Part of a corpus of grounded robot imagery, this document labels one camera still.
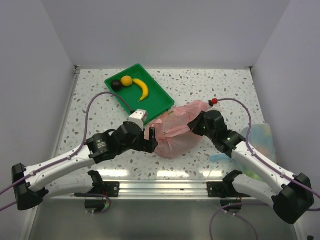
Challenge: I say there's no pink plastic bag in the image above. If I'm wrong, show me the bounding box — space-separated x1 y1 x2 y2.
146 100 211 160

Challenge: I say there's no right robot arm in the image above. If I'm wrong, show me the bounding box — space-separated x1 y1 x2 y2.
187 110 315 225

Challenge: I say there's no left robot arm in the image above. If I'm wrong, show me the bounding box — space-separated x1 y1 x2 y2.
11 121 158 211

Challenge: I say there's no small yellow orange fruit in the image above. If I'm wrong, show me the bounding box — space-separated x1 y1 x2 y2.
120 75 133 87

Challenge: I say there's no blue plastic bag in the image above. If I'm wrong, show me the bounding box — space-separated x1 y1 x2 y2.
209 123 278 182

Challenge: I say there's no yellow banana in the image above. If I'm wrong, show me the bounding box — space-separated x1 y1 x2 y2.
132 78 149 102

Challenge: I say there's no green plastic tray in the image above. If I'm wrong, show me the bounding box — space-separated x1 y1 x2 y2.
104 64 175 124

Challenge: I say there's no dark purple plum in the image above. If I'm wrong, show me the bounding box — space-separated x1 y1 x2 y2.
111 79 123 92

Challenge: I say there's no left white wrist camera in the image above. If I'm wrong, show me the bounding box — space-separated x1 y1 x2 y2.
127 109 148 130

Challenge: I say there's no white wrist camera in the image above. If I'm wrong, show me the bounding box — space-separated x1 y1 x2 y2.
208 98 223 113
127 109 148 130

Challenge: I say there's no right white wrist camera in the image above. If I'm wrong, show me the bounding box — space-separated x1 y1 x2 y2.
208 98 223 113

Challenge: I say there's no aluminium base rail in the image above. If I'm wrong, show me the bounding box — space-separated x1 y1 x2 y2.
49 177 251 201

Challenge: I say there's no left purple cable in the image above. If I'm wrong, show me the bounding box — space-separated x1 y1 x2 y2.
0 91 136 212

